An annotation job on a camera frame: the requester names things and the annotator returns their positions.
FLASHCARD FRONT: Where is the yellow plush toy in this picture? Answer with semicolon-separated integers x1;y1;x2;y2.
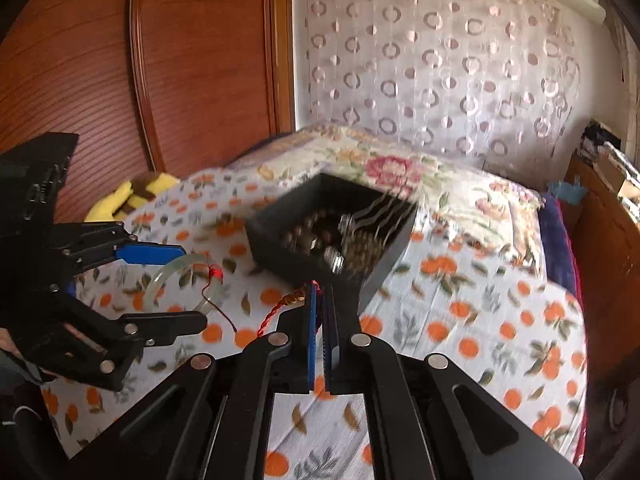
84;171;181;224

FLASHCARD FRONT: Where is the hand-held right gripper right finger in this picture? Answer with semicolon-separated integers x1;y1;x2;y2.
322;282;585;480

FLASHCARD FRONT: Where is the dark pile of clutter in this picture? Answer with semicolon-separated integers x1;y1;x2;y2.
577;119;617;162

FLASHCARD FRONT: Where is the brown wooden wardrobe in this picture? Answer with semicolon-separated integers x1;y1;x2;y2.
0;0;297;222

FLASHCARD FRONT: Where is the dark blue blanket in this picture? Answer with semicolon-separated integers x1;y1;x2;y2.
537;192;577;302

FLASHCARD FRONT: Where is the brown wooden bead bracelet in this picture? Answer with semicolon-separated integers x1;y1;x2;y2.
279;209;351;262

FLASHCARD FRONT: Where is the white pearl necklace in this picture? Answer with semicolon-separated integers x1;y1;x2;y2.
344;194;417;282

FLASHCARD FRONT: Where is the floral quilt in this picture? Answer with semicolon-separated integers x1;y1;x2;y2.
227;122;547;282

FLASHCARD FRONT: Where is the circle pattern sheer curtain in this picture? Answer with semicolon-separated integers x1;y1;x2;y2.
292;0;584;174

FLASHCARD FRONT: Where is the low wooden cabinet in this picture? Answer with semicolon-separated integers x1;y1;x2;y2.
564;152;640;413

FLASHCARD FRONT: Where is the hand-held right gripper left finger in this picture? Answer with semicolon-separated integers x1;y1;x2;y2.
70;280;323;480

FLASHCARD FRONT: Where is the red braided cord bracelet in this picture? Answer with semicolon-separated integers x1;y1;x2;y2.
257;282;314;339

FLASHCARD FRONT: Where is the black box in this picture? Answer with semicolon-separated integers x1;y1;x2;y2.
244;172;420;319

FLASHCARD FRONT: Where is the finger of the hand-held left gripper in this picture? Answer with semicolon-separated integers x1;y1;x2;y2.
24;289;209;392
52;220;187;277

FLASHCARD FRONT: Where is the light blue paper bag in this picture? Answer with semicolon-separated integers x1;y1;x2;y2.
547;175;589;207

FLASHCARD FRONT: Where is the orange fruit print bedsheet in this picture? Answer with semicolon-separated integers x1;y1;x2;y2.
42;167;589;480

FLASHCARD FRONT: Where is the cardboard box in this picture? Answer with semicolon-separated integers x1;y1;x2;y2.
597;152;640;198

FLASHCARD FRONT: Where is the pale green jade bangle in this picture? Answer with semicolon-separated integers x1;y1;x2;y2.
142;254;240;335

